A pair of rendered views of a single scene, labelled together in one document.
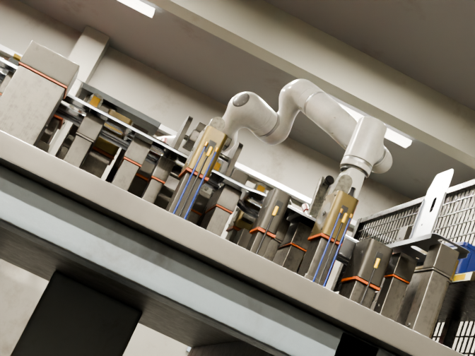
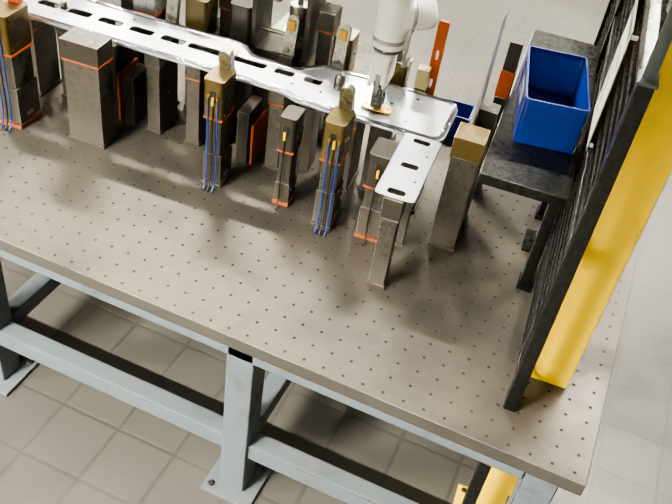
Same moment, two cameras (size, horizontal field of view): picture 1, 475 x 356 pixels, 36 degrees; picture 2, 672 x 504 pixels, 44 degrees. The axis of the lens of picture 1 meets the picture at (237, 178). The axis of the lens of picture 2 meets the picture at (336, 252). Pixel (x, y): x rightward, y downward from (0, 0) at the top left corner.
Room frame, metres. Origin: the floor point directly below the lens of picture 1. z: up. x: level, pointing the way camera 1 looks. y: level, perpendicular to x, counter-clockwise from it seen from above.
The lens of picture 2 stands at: (0.04, -1.01, 2.16)
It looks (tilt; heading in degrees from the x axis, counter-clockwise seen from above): 41 degrees down; 23
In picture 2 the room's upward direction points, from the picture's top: 10 degrees clockwise
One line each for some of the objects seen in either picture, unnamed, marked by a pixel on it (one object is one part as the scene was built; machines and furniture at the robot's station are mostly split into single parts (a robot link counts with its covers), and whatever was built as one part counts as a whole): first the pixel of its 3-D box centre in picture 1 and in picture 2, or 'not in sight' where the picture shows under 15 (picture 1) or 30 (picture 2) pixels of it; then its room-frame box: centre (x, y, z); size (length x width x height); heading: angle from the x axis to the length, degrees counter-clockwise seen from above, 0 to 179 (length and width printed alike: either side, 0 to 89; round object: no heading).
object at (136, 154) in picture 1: (114, 194); (201, 95); (1.81, 0.26, 0.84); 0.12 x 0.05 x 0.29; 10
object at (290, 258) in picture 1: (279, 277); (351, 140); (1.89, -0.21, 0.84); 0.12 x 0.05 x 0.29; 10
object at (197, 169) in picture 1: (184, 197); (216, 131); (1.65, 0.09, 0.87); 0.12 x 0.07 x 0.35; 10
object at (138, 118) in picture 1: (102, 103); not in sight; (2.11, 0.47, 1.16); 0.37 x 0.14 x 0.02; 100
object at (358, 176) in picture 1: (347, 187); (384, 63); (1.85, -0.28, 1.14); 0.10 x 0.07 x 0.11; 10
